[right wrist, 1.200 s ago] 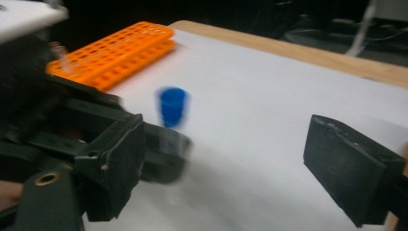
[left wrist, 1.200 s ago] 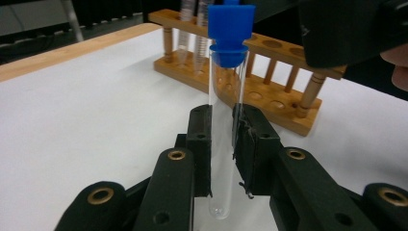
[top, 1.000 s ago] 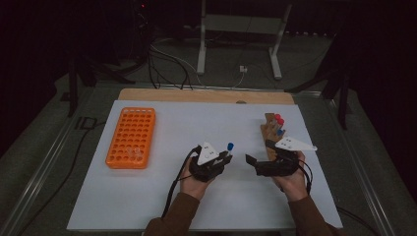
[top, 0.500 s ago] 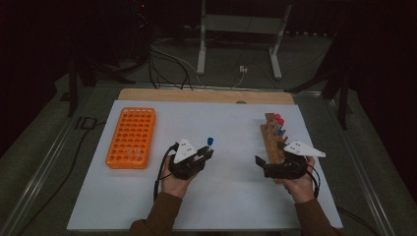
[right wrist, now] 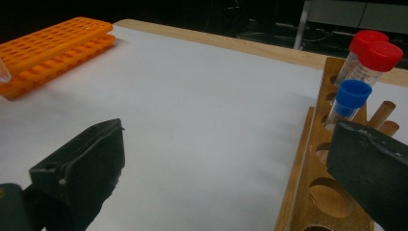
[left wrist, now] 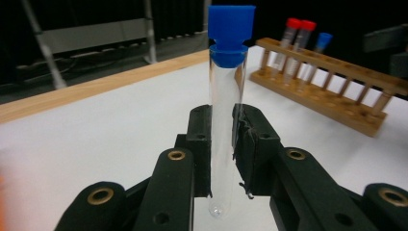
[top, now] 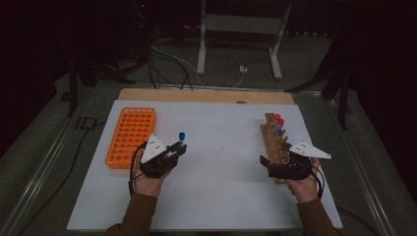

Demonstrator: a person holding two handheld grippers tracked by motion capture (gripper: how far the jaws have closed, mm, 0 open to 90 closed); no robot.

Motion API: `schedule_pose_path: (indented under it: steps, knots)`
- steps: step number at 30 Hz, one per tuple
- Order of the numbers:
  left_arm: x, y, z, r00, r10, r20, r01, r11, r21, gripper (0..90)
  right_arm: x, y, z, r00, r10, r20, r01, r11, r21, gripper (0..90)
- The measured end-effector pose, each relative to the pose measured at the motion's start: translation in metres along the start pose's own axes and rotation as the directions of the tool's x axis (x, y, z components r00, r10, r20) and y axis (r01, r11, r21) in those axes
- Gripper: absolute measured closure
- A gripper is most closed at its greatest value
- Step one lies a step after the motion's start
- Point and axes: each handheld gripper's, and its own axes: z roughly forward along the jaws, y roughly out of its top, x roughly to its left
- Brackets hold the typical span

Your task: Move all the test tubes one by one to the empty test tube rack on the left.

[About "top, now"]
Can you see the white metal stand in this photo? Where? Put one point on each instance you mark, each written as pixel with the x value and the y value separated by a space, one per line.
pixel 242 23

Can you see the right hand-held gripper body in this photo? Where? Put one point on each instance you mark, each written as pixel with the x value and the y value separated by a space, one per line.
pixel 290 170

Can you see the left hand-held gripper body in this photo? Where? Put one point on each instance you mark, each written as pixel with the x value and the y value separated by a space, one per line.
pixel 157 167

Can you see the person's left hand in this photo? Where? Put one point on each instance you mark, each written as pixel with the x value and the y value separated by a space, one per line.
pixel 147 187

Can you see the black equipment tower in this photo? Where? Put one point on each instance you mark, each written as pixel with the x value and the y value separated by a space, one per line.
pixel 142 29

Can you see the blue-capped test tube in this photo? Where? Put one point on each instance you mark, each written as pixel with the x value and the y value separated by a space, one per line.
pixel 181 135
pixel 279 132

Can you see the black tripod stand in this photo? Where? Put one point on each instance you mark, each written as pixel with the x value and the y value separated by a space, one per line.
pixel 342 98
pixel 73 88

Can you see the person's right hand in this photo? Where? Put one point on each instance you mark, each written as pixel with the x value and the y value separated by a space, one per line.
pixel 305 190

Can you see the white plug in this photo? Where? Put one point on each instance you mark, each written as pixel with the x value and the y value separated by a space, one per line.
pixel 243 69

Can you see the orange plastic tube rack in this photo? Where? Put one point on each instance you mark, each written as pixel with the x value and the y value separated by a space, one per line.
pixel 128 134

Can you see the wooden tube rack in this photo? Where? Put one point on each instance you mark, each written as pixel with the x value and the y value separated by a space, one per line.
pixel 272 141

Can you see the red-capped test tube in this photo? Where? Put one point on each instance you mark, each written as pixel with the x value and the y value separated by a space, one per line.
pixel 281 121
pixel 277 116

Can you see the white table mat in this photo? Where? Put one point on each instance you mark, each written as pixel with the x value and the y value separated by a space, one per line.
pixel 216 183

